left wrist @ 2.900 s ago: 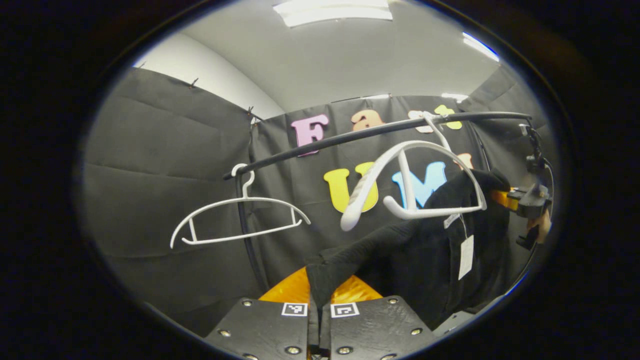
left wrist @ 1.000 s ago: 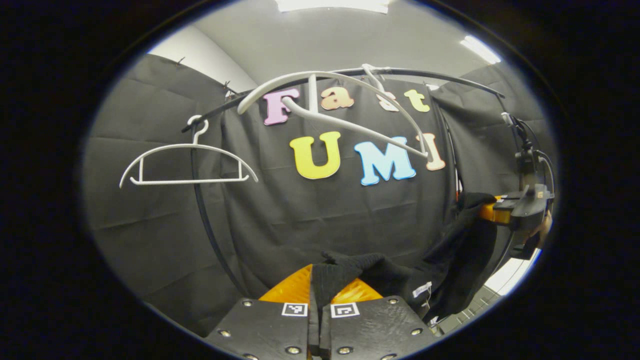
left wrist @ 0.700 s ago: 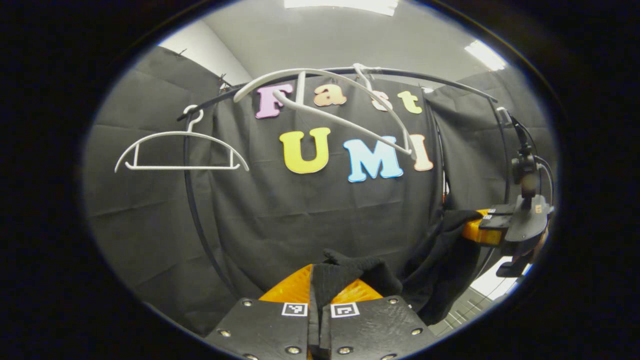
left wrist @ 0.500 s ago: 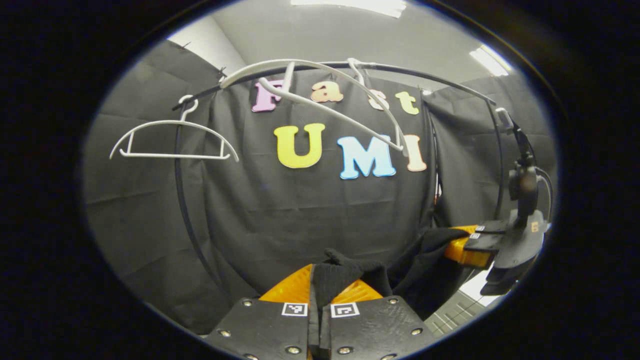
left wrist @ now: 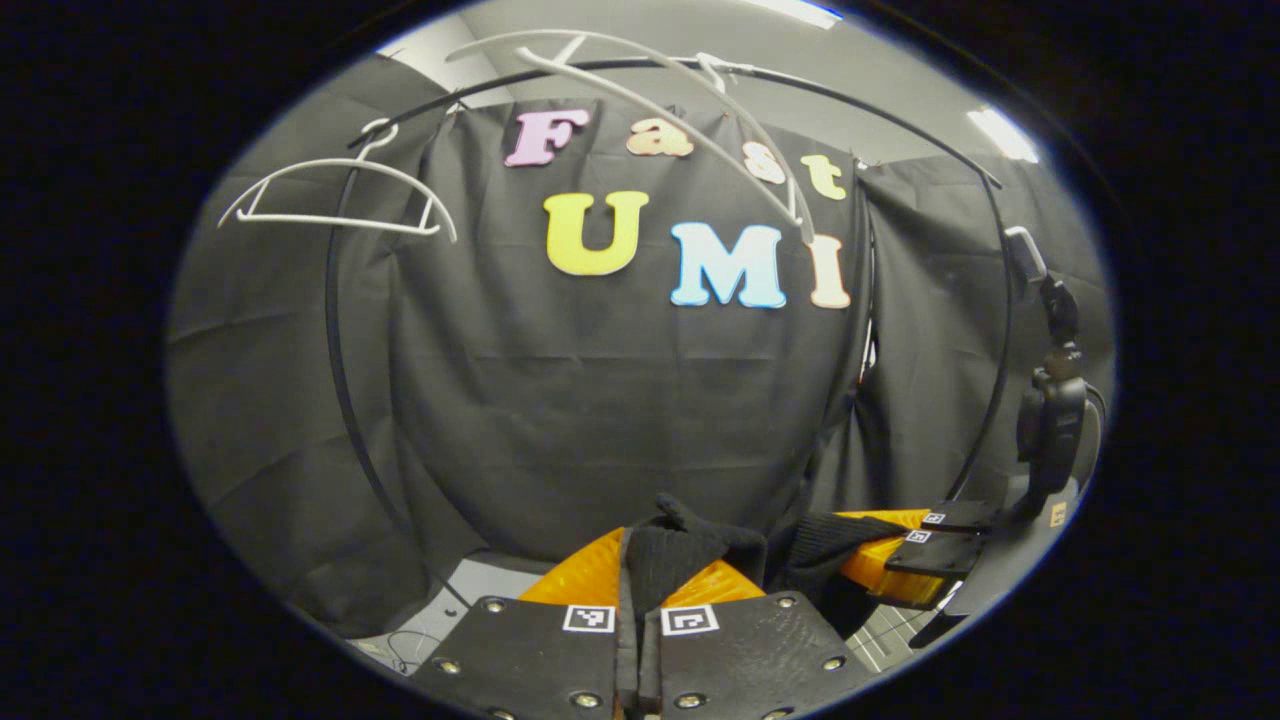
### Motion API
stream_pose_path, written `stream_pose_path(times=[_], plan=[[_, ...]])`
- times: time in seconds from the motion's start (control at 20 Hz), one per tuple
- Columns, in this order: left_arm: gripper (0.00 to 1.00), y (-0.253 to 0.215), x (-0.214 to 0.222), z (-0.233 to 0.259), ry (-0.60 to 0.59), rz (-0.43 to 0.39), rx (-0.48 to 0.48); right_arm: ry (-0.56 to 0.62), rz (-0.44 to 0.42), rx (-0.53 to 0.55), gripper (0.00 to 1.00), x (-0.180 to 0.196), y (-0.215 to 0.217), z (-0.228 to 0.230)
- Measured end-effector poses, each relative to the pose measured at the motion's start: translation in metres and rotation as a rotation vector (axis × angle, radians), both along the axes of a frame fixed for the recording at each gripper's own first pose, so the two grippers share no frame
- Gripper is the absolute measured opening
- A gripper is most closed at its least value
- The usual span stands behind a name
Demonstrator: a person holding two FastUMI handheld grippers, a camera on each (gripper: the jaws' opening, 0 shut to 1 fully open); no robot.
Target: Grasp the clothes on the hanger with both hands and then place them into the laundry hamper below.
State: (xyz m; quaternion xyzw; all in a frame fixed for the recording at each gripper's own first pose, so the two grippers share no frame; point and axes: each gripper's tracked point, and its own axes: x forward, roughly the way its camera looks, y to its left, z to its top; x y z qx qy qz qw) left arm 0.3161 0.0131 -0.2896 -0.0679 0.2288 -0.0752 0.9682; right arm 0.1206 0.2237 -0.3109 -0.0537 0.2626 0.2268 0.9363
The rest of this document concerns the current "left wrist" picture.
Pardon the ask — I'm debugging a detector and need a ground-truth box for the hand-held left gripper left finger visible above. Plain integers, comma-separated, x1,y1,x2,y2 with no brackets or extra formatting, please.
410,528,641,720

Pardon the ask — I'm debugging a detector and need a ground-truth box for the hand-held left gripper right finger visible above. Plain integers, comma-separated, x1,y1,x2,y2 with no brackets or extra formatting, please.
640,558,881,720

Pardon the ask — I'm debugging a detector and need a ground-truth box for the black knit jacket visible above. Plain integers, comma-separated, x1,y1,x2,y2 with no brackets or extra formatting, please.
620,493,906,641

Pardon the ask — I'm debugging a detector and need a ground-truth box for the black metal clothes rack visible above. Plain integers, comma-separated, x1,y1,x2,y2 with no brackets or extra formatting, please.
322,55,1016,611

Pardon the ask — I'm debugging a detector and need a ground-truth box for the empty white clothes hanger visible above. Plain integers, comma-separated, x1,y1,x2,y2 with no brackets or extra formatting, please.
218,118,459,244

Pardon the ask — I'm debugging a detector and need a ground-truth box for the black backdrop cloth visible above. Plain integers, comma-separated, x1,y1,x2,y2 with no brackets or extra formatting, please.
165,55,1116,641

